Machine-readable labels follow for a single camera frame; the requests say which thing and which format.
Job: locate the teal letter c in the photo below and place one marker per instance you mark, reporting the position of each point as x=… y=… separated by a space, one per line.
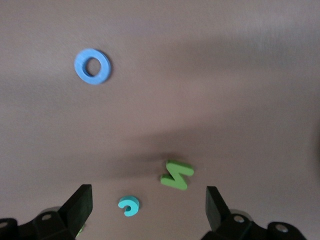
x=127 y=200

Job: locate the blue letter O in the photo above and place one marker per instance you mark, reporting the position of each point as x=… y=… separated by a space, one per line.
x=80 y=66

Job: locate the green capital letter N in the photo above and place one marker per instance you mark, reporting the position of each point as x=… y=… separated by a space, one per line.
x=180 y=168

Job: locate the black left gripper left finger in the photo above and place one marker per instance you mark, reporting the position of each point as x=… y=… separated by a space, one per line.
x=67 y=222

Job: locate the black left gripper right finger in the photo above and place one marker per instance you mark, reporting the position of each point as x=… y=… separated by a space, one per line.
x=225 y=227

